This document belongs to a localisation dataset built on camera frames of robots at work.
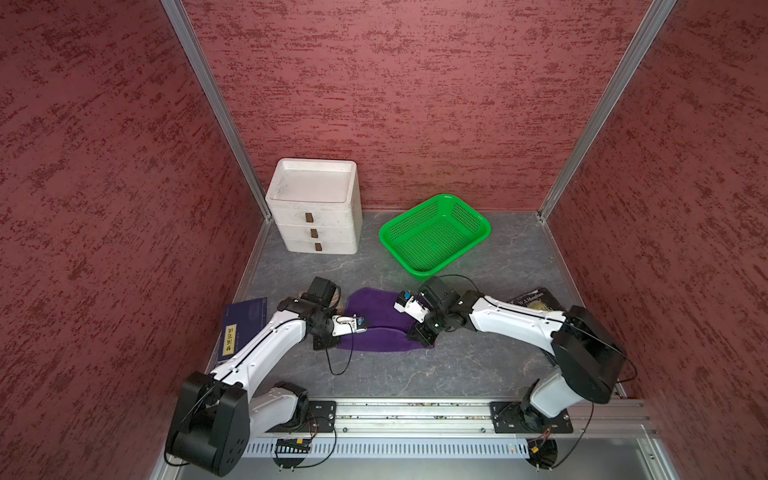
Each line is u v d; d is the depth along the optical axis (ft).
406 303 2.49
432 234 3.72
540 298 3.10
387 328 2.74
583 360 1.45
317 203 2.94
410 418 2.47
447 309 2.17
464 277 2.44
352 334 2.33
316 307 2.03
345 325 2.38
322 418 2.41
